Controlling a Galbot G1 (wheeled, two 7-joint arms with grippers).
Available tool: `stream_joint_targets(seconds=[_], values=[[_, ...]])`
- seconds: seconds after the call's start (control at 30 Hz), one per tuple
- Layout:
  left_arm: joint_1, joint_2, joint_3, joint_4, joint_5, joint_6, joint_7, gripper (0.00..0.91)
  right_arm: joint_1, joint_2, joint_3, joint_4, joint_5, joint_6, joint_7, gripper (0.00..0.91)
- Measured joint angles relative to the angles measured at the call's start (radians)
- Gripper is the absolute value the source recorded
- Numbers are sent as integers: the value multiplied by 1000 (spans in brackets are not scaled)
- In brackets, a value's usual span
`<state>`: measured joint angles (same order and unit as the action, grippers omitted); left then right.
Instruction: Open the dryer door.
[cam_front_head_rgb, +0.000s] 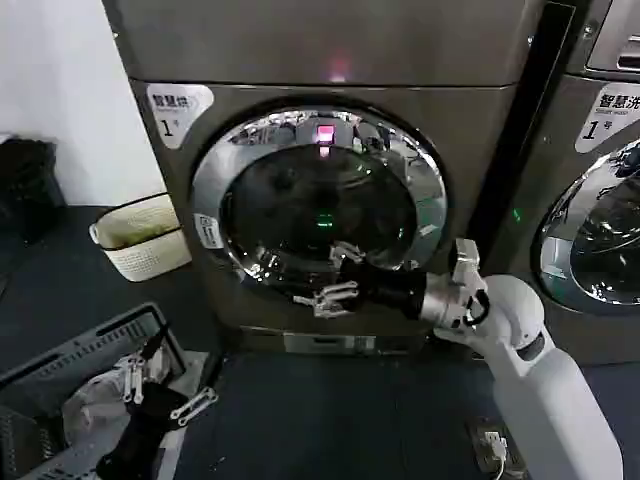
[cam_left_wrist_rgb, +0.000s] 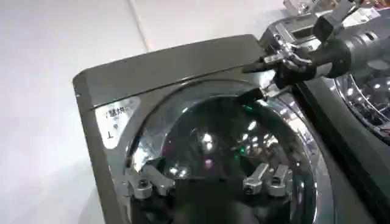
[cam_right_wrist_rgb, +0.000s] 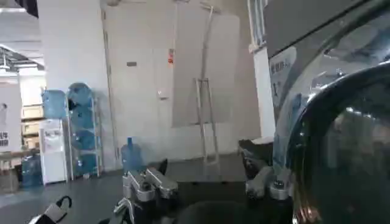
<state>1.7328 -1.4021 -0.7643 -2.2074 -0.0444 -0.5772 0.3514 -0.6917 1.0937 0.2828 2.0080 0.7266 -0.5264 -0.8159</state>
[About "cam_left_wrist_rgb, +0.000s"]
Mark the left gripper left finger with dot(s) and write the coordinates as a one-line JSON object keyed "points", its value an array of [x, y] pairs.
{"points": [[143, 184]]}

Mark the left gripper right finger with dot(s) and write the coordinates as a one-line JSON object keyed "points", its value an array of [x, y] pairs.
{"points": [[275, 181]]}

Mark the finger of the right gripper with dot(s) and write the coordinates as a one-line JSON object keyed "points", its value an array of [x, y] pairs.
{"points": [[259, 65], [251, 95]]}

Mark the round glass dryer door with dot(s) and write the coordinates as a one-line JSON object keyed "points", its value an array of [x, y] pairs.
{"points": [[365, 100], [213, 134]]}

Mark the white label sticker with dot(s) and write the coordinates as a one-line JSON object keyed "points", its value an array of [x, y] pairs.
{"points": [[117, 120]]}

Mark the grey dryer with white label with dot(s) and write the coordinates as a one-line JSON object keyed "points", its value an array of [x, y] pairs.
{"points": [[170, 67]]}

